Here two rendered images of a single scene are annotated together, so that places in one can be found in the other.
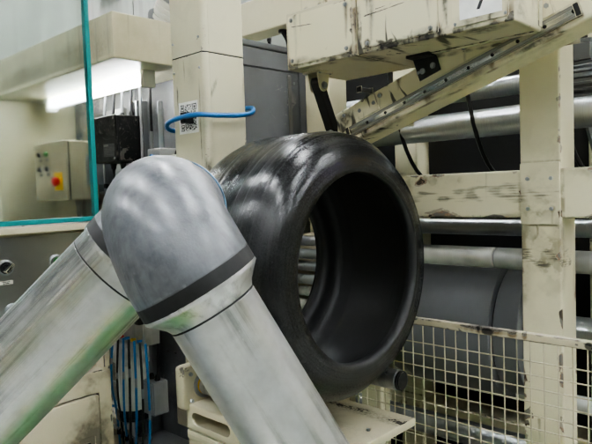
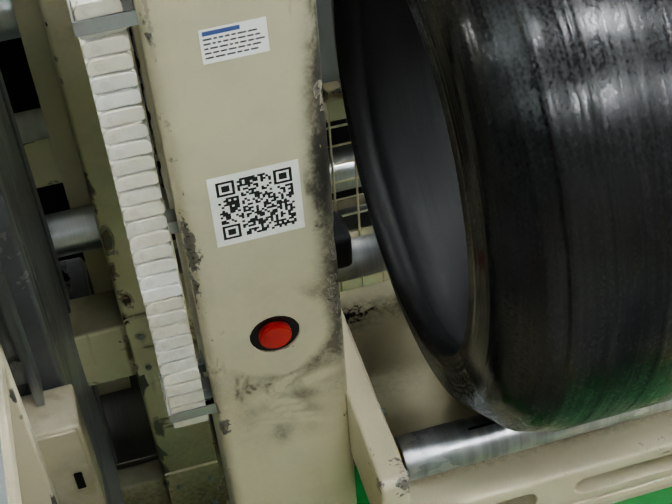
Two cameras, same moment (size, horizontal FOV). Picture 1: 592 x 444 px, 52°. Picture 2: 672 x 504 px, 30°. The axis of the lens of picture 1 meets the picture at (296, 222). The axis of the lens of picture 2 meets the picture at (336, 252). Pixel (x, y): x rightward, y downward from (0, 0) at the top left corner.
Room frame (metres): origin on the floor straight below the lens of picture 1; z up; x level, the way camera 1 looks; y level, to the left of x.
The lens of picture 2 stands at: (0.98, 0.84, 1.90)
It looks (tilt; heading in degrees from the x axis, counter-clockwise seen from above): 45 degrees down; 304
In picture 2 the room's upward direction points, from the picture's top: 5 degrees counter-clockwise
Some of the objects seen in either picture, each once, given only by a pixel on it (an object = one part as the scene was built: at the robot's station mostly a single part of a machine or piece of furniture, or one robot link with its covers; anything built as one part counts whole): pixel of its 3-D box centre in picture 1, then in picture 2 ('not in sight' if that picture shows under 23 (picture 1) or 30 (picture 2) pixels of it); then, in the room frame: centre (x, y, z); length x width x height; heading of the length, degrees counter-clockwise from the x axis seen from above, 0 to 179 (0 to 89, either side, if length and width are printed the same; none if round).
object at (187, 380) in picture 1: (247, 367); (341, 360); (1.46, 0.13, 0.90); 0.40 x 0.03 x 0.10; 136
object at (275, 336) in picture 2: not in sight; (274, 331); (1.45, 0.24, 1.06); 0.03 x 0.02 x 0.03; 46
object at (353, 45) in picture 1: (411, 25); not in sight; (1.46, -0.29, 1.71); 0.61 x 0.25 x 0.15; 46
